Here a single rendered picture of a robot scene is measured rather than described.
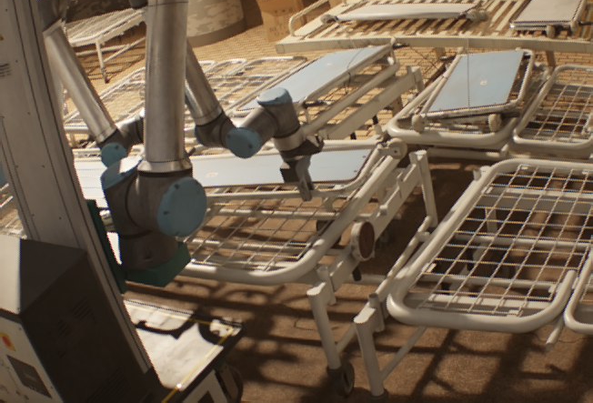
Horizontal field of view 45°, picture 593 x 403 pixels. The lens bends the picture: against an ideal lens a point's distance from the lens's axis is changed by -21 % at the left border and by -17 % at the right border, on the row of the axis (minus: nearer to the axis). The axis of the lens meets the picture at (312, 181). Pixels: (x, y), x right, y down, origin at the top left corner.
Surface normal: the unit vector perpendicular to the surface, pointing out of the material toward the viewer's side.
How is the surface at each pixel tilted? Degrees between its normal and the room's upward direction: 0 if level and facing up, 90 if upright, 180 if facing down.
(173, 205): 95
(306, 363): 0
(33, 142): 90
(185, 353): 0
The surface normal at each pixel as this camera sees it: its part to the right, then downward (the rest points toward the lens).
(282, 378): -0.22, -0.88
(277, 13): -0.15, 0.46
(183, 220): 0.76, 0.19
